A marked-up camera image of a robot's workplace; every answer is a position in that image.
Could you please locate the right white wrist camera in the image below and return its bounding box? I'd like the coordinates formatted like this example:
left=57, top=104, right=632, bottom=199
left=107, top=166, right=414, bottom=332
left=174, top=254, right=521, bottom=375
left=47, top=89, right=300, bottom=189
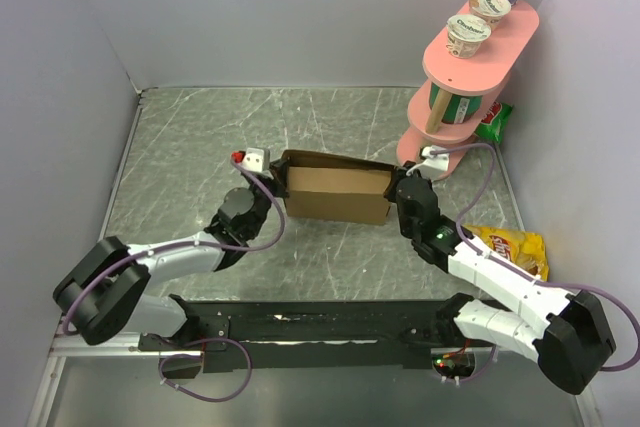
left=419, top=146, right=450, bottom=177

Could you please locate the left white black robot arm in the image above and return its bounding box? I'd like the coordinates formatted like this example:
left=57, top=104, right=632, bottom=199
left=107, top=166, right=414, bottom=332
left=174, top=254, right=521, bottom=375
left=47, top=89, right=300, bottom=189
left=53, top=150, right=287, bottom=349

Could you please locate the chobani yogurt cup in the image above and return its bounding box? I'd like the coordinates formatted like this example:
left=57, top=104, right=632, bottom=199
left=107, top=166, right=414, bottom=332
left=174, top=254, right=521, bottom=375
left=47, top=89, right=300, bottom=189
left=446, top=14, right=492, bottom=59
left=468, top=0, right=511, bottom=30

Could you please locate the pink tiered wooden shelf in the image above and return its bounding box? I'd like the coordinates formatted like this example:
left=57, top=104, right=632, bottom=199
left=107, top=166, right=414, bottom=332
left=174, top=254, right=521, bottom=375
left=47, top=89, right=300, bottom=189
left=396, top=1, right=539, bottom=164

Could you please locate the front Chobani yogurt cup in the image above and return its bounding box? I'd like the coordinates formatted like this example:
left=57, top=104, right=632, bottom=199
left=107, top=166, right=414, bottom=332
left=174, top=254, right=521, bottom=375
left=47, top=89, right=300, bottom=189
left=446, top=14, right=492, bottom=59

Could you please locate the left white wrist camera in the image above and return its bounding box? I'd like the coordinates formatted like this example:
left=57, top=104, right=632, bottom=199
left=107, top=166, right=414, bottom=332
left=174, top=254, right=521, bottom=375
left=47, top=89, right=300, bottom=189
left=231, top=147, right=270, bottom=173

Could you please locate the yellow chip bag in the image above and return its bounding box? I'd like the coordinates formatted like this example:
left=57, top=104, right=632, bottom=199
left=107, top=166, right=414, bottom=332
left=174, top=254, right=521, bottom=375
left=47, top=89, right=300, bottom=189
left=465, top=224, right=549, bottom=281

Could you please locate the green can on shelf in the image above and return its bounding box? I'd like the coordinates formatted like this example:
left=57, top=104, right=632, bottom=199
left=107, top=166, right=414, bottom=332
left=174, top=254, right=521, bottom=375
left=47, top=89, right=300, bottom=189
left=441, top=94, right=482, bottom=124

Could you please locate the green chip bag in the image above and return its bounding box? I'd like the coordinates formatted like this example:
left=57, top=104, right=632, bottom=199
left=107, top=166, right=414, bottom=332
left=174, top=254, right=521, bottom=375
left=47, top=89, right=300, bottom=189
left=475, top=101, right=513, bottom=144

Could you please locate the middle Chobani yogurt cup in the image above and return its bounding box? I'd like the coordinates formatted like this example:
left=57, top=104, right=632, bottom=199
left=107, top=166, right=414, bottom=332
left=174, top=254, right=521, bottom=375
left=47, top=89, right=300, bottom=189
left=468, top=0, right=511, bottom=30

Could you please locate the brown cardboard box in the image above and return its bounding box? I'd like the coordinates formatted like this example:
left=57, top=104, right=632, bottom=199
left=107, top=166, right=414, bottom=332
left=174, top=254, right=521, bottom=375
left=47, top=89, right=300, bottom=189
left=270, top=150, right=395, bottom=225

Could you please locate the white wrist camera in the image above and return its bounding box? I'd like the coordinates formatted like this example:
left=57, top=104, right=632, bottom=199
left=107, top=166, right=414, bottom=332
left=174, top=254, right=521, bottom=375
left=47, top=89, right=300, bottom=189
left=231, top=147, right=270, bottom=173
left=419, top=146, right=450, bottom=177

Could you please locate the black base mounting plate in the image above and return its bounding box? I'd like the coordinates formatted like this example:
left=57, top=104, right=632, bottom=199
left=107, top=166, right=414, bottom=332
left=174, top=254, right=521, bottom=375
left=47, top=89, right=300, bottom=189
left=138, top=294, right=468, bottom=373

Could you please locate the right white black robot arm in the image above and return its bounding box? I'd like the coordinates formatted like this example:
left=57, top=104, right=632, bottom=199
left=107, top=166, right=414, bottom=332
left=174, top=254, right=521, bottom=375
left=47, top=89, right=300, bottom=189
left=384, top=164, right=616, bottom=395

